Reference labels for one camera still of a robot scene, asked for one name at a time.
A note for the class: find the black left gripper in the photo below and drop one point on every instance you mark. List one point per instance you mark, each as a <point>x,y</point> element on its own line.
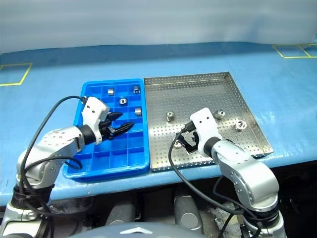
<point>107,130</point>

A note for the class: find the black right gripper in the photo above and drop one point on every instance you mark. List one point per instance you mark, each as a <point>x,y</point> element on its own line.
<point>195,141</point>

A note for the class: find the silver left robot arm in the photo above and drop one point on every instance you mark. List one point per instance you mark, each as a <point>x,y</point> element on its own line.
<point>42,153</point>

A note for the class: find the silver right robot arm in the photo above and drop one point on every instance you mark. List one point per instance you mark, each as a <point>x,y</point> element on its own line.
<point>247,173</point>

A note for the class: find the blue compartment tray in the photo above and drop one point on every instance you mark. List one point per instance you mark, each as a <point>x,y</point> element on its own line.
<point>119,158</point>

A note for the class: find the metal nut in tray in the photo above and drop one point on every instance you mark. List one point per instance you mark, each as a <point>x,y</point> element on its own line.
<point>122,101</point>

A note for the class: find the metal nut on perforated tray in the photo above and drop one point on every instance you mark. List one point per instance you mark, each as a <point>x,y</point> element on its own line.
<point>240,124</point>
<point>219,114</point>

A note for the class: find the perforated metal tray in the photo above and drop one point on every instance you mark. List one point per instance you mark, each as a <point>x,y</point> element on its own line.
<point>193,91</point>

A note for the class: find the dark grey rounded shape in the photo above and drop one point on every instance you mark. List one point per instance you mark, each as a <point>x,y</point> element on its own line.
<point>187,210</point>
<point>121,212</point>

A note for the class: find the grey robot torso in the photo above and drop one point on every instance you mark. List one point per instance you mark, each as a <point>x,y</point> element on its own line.
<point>148,230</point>

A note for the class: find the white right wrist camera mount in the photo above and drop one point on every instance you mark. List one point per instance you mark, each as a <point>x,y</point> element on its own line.
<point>206,129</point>

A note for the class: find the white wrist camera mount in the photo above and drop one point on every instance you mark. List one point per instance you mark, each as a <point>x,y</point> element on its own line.
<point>93,111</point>
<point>206,129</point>

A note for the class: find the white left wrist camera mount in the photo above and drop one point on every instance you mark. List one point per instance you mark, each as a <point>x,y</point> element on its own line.
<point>93,111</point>

